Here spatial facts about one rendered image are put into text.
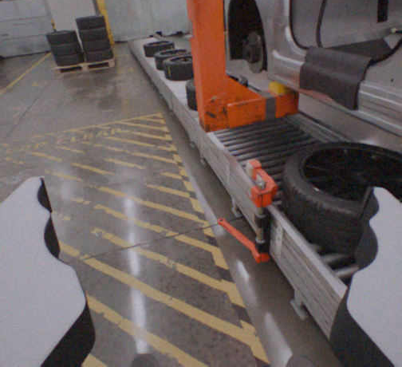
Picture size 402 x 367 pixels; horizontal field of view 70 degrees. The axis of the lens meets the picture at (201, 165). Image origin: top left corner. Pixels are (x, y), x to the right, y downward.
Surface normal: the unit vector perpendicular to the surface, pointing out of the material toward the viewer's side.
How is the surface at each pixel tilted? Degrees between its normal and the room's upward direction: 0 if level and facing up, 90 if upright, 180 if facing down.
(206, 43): 90
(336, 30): 52
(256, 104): 90
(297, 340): 0
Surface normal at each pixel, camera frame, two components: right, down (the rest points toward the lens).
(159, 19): 0.25, 0.48
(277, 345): -0.09, -0.85
